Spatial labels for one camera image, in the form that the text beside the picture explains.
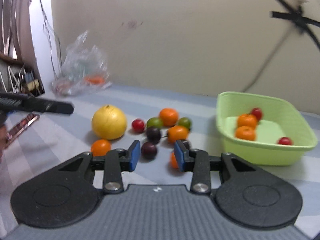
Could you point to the red tomato in basket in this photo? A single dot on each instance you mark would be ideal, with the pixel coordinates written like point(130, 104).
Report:
point(257, 112)

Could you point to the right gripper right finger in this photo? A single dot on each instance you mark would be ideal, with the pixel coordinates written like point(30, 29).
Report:
point(241, 191)

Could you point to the clear plastic bag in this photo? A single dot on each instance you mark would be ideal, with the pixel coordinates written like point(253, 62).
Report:
point(83, 71)

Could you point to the orange tangerine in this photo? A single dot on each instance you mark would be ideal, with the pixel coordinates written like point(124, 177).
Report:
point(169, 117)

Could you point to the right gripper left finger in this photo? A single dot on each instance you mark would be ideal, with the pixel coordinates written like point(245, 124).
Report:
point(71, 191)

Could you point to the large yellow pomelo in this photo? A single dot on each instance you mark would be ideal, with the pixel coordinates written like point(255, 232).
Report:
point(109, 122)

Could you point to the black tape cross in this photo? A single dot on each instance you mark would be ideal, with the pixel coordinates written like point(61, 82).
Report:
point(296, 17)

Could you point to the person hand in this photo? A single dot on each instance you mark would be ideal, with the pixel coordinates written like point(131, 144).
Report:
point(3, 139)

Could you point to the green lime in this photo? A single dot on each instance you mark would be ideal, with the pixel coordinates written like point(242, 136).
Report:
point(155, 122)

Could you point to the red cherry tomato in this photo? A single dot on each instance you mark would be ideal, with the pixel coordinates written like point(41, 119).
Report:
point(138, 125)

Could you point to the dark purple plum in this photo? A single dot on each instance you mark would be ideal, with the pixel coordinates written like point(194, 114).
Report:
point(153, 134)

